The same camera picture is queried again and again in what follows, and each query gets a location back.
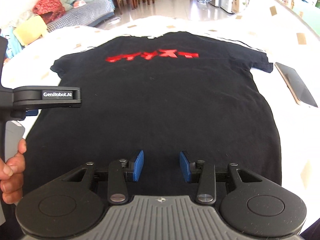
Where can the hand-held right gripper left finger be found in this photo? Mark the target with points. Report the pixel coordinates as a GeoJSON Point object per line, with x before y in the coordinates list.
{"type": "Point", "coordinates": [138, 166]}

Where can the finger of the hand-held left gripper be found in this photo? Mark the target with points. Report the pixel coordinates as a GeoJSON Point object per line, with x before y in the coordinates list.
{"type": "Point", "coordinates": [32, 112]}

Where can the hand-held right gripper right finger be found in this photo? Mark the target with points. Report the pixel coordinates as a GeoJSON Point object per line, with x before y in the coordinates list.
{"type": "Point", "coordinates": [185, 166]}

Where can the black t-shirt with red print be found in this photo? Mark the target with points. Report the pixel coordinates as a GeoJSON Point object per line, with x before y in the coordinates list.
{"type": "Point", "coordinates": [160, 105]}

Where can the person's left hand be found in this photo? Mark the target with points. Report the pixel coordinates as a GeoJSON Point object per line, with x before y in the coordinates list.
{"type": "Point", "coordinates": [12, 177]}

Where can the blue printed cloth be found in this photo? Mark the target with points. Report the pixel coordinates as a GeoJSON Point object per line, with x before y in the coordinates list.
{"type": "Point", "coordinates": [11, 47]}

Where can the yellow plastic chair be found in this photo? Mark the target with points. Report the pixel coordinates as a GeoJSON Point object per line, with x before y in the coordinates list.
{"type": "Point", "coordinates": [30, 31]}

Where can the red patterned cloth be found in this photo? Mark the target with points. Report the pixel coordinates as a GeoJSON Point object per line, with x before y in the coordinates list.
{"type": "Point", "coordinates": [48, 5]}

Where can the houndstooth sofa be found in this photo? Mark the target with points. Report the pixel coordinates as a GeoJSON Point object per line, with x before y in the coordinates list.
{"type": "Point", "coordinates": [80, 12]}

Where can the orange tissue packet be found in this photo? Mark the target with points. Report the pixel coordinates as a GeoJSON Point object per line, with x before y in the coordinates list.
{"type": "Point", "coordinates": [80, 3]}

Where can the smartphone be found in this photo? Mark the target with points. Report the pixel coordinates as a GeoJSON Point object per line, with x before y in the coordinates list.
{"type": "Point", "coordinates": [297, 85]}

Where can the cardboard box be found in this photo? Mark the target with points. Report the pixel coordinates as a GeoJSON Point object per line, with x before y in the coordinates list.
{"type": "Point", "coordinates": [238, 2]}

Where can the green board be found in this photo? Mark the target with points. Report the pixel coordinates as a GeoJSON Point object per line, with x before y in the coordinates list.
{"type": "Point", "coordinates": [318, 1]}

